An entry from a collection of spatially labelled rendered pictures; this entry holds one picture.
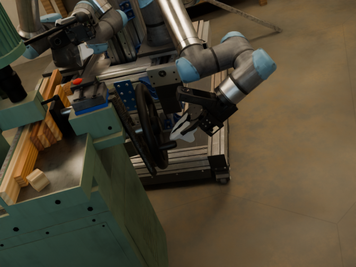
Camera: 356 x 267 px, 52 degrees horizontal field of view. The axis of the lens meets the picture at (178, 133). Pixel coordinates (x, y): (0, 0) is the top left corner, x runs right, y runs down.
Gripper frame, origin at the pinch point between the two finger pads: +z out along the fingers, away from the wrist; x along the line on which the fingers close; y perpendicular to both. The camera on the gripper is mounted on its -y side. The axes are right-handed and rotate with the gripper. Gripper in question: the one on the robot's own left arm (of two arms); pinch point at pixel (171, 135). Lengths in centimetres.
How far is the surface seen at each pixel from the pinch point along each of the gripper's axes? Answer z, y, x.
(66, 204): 24.6, -16.4, -18.9
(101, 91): 5.3, -22.1, 7.6
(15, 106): 25.6, -37.5, 7.7
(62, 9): 110, -20, 331
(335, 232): -4, 99, 10
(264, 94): -8, 101, 131
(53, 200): 25.4, -19.6, -18.9
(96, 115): 10.8, -19.4, 4.1
